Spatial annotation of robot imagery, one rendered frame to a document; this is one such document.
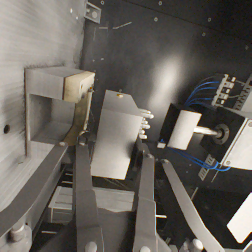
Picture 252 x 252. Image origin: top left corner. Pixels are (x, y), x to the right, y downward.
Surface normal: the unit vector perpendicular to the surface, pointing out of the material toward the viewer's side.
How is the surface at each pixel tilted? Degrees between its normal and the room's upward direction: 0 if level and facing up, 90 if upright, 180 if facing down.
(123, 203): 90
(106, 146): 89
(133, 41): 90
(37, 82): 90
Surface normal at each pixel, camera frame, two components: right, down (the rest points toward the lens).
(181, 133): 0.07, 0.39
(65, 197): 0.23, -0.90
